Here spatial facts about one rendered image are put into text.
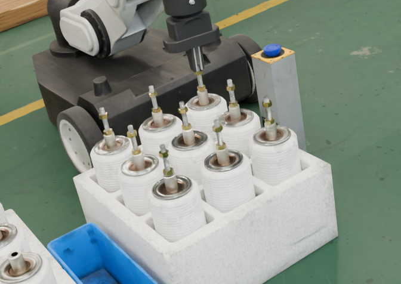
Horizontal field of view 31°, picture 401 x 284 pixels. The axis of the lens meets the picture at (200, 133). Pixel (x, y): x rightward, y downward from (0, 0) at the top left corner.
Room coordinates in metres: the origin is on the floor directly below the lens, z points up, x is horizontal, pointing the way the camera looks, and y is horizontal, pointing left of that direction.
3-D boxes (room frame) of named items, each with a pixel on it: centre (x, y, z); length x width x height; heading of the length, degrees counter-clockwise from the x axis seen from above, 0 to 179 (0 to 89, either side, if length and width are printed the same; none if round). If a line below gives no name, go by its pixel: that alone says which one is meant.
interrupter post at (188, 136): (1.28, 0.02, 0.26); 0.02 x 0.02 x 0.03
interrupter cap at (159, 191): (1.12, 0.07, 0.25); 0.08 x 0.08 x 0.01
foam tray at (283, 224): (1.28, 0.02, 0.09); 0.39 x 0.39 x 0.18; 29
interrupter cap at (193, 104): (1.44, -0.02, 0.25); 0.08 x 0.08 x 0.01
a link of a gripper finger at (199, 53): (1.44, -0.03, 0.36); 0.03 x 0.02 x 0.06; 18
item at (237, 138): (1.33, -0.08, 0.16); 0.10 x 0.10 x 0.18
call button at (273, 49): (1.48, -0.19, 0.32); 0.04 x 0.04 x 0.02
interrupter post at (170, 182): (1.12, 0.07, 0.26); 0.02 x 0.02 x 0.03
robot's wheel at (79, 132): (1.65, 0.30, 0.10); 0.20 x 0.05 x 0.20; 30
